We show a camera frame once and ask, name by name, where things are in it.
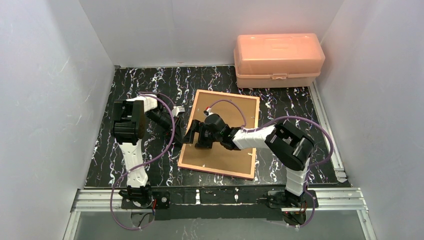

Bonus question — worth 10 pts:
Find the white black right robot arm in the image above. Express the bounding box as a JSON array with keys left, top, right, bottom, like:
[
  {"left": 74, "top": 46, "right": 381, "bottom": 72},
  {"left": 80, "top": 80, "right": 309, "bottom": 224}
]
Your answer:
[{"left": 182, "top": 113, "right": 315, "bottom": 207}]

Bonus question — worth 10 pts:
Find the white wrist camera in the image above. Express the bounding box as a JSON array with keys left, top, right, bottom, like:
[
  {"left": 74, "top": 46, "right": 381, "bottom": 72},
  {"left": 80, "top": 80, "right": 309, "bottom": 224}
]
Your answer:
[
  {"left": 203, "top": 106, "right": 213, "bottom": 117},
  {"left": 171, "top": 106, "right": 186, "bottom": 117}
]

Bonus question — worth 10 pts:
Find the aluminium mounting rail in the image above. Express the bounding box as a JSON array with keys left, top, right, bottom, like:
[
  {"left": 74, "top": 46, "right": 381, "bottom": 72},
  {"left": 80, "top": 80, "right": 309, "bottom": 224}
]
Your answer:
[{"left": 71, "top": 186, "right": 369, "bottom": 212}]

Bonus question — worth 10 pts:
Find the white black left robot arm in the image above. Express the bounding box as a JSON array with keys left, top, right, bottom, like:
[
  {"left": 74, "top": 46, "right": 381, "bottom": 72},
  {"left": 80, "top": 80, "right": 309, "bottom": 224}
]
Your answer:
[{"left": 111, "top": 92, "right": 185, "bottom": 206}]

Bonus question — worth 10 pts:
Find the pink plastic storage box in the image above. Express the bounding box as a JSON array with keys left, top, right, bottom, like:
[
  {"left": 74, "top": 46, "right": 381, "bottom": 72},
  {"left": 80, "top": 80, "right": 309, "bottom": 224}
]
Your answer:
[{"left": 233, "top": 33, "right": 325, "bottom": 89}]

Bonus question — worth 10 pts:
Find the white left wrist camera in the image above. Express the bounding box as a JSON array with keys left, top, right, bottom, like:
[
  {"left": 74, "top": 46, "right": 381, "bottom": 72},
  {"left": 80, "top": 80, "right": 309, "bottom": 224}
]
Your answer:
[{"left": 171, "top": 106, "right": 186, "bottom": 117}]

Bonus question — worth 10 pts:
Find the pink wooden picture frame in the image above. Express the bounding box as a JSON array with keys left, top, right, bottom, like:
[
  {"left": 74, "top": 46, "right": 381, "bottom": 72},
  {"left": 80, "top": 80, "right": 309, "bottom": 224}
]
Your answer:
[{"left": 177, "top": 89, "right": 261, "bottom": 181}]

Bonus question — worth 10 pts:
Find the brown cardboard backing board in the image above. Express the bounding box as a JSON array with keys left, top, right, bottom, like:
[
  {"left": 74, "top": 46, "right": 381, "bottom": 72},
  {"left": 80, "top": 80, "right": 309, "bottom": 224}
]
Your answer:
[{"left": 181, "top": 92, "right": 259, "bottom": 176}]

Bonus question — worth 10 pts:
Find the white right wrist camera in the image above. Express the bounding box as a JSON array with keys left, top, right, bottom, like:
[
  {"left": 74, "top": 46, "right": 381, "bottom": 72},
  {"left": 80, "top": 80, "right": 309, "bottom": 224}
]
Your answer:
[{"left": 203, "top": 106, "right": 213, "bottom": 117}]

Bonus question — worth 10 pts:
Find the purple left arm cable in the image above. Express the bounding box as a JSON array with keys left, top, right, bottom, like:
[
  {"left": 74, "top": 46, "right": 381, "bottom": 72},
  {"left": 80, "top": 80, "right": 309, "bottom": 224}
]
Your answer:
[{"left": 109, "top": 91, "right": 177, "bottom": 232}]

